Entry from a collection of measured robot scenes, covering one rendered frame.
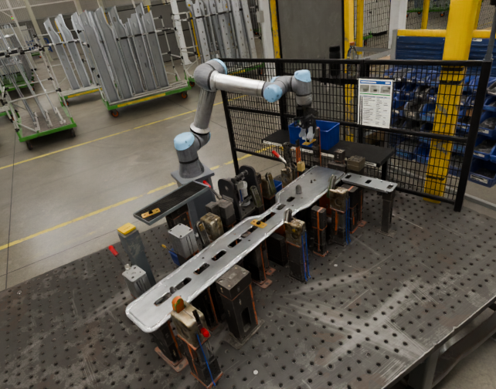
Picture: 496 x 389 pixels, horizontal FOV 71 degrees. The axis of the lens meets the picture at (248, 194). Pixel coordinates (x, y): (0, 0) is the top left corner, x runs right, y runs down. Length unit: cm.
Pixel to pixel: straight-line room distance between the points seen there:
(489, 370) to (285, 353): 133
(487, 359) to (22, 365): 242
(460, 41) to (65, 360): 236
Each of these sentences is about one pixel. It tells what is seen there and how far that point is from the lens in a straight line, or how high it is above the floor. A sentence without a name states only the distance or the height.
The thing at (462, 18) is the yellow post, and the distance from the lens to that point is 209.
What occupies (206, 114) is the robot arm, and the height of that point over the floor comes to 142.
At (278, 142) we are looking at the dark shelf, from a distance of 250.
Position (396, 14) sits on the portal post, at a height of 141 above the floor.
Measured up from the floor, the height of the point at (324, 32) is 153.
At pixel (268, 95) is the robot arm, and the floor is 156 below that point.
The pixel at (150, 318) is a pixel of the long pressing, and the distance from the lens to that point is 141.
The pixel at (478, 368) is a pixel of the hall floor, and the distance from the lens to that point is 252.
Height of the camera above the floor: 199
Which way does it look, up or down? 30 degrees down
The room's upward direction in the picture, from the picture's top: 9 degrees counter-clockwise
